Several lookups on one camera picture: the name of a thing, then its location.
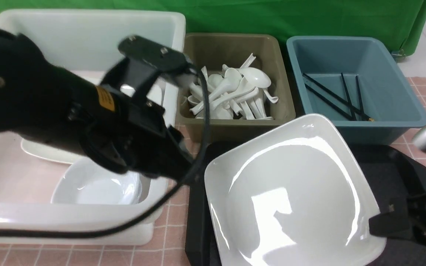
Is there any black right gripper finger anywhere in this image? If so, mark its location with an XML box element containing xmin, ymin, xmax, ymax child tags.
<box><xmin>369</xmin><ymin>205</ymin><xmax>413</xmax><ymax>240</ymax></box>

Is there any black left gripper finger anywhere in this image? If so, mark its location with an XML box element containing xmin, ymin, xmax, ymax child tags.
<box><xmin>139</xmin><ymin>126</ymin><xmax>194</xmax><ymax>181</ymax></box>

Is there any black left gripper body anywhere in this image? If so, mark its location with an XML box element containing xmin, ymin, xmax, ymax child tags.
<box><xmin>65</xmin><ymin>85</ymin><xmax>184</xmax><ymax>178</ymax></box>

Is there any small white bowl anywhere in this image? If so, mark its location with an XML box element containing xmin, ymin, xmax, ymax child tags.
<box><xmin>50</xmin><ymin>158</ymin><xmax>151</xmax><ymax>205</ymax></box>

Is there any white square rice plate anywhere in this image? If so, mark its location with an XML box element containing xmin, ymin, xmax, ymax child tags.
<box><xmin>204</xmin><ymin>113</ymin><xmax>386</xmax><ymax>266</ymax></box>

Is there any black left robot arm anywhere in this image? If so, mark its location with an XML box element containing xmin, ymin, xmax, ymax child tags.
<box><xmin>0</xmin><ymin>29</ymin><xmax>193</xmax><ymax>181</ymax></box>

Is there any white square plate in bin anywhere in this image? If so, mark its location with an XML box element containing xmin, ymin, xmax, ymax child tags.
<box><xmin>21</xmin><ymin>70</ymin><xmax>165</xmax><ymax>165</ymax></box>

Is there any olive brown plastic bin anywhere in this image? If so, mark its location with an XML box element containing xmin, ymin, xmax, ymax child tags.
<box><xmin>184</xmin><ymin>33</ymin><xmax>296</xmax><ymax>142</ymax></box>

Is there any large white plastic bin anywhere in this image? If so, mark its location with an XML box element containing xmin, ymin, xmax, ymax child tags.
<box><xmin>0</xmin><ymin>10</ymin><xmax>186</xmax><ymax>231</ymax></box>

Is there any blue plastic bin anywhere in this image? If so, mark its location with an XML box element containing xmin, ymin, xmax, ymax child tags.
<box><xmin>286</xmin><ymin>36</ymin><xmax>426</xmax><ymax>145</ymax></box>

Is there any green backdrop cloth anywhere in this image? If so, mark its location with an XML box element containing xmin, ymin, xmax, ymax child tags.
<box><xmin>0</xmin><ymin>0</ymin><xmax>426</xmax><ymax>55</ymax></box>

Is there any black camera cable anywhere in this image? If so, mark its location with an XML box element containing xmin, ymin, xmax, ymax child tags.
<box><xmin>0</xmin><ymin>63</ymin><xmax>210</xmax><ymax>239</ymax></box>

